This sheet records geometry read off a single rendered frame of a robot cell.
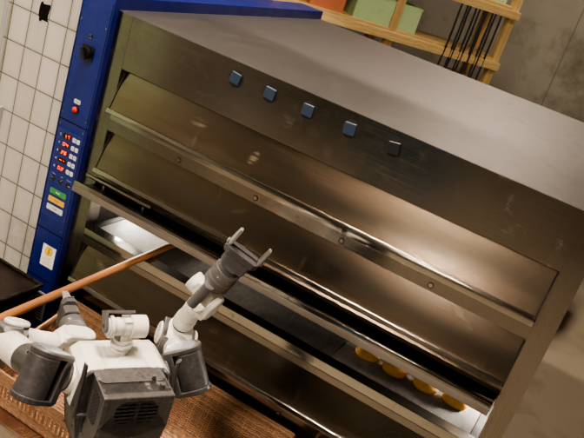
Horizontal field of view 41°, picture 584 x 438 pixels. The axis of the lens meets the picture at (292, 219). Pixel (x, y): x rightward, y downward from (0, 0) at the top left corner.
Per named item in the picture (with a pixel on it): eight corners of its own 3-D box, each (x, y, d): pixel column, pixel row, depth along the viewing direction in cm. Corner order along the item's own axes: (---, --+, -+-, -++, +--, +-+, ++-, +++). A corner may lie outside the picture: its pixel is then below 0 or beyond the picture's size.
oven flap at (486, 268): (110, 114, 309) (131, 69, 308) (533, 321, 250) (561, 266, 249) (104, 111, 305) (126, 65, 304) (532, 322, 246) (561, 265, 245)
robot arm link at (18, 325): (-25, 355, 228) (3, 380, 211) (-12, 312, 228) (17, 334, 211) (12, 359, 235) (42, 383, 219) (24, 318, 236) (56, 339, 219)
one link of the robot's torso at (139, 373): (172, 479, 224) (203, 380, 211) (54, 494, 206) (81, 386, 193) (142, 412, 246) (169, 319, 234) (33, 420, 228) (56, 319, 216)
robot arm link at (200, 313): (228, 296, 240) (212, 316, 250) (209, 275, 241) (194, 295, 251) (214, 307, 236) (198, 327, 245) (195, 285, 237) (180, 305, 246)
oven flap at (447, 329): (97, 172, 319) (117, 128, 318) (502, 386, 260) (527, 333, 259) (91, 170, 314) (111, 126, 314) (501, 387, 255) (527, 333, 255)
